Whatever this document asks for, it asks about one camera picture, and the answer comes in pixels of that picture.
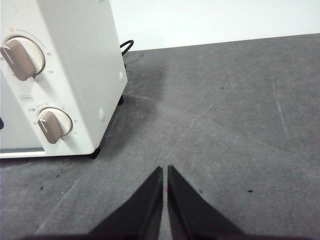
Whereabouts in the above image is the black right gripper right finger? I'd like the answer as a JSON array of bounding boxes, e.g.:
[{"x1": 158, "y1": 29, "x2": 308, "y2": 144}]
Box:
[{"x1": 166, "y1": 164, "x2": 320, "y2": 240}]

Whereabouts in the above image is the white Toshiba toaster oven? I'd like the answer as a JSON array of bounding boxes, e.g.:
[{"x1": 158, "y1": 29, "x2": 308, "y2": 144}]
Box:
[{"x1": 0, "y1": 0, "x2": 128, "y2": 160}]

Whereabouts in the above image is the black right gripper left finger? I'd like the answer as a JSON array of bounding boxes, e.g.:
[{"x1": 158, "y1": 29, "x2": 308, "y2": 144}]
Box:
[{"x1": 14, "y1": 166, "x2": 164, "y2": 240}]

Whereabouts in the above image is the black oven power cable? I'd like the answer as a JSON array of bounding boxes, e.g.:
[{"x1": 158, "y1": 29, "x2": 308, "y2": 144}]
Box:
[{"x1": 119, "y1": 39, "x2": 135, "y2": 67}]

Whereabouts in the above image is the beige oven knob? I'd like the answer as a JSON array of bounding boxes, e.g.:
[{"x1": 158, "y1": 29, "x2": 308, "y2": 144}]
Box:
[
  {"x1": 0, "y1": 36, "x2": 46, "y2": 82},
  {"x1": 36, "y1": 107, "x2": 74, "y2": 145}
]

